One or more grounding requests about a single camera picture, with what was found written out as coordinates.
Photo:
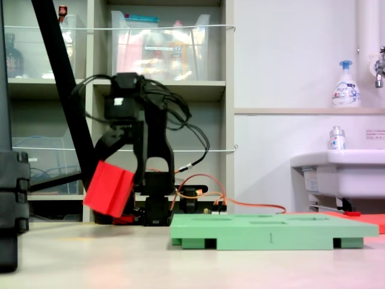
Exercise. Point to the dark grey post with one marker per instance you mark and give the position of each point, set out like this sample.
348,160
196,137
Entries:
4,75

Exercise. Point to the green board with shaped holes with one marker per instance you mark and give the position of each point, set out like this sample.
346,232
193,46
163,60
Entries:
270,233

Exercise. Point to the metal faucet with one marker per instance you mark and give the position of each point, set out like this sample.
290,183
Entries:
379,69

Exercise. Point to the beige shelf unit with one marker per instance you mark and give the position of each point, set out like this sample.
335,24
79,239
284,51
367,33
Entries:
195,90

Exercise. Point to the pink wall notice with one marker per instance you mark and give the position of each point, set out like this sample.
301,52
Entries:
375,134

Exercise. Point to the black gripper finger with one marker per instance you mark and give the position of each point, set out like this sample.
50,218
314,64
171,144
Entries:
139,150
111,138

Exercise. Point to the white sink label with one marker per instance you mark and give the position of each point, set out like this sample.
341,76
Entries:
311,180

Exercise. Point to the white pump soap bottle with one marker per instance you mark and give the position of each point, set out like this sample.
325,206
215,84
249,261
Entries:
346,90

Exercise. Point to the black table clamp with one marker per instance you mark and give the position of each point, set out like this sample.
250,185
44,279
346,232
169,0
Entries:
190,198

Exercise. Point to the small clear sanitizer bottle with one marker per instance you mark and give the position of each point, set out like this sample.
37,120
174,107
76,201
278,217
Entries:
337,140

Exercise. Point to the large clear plastic bin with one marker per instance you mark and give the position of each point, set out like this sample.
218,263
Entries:
156,54

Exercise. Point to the white sink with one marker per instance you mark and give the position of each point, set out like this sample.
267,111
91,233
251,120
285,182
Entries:
355,174

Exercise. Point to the red cross columnar block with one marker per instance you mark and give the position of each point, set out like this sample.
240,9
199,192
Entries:
108,189

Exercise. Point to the notched black stack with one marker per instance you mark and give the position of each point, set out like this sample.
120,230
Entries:
13,195

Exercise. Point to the red flat mat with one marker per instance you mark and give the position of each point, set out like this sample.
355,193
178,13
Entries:
373,221

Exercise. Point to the clear file box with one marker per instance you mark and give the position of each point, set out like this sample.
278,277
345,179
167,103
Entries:
45,156

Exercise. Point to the black tripod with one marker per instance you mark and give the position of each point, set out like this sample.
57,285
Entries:
60,66

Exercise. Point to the narrow clear plastic bin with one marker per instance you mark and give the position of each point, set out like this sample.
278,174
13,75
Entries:
71,45

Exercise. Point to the dark glass bottle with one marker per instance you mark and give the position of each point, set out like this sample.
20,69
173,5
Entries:
13,60

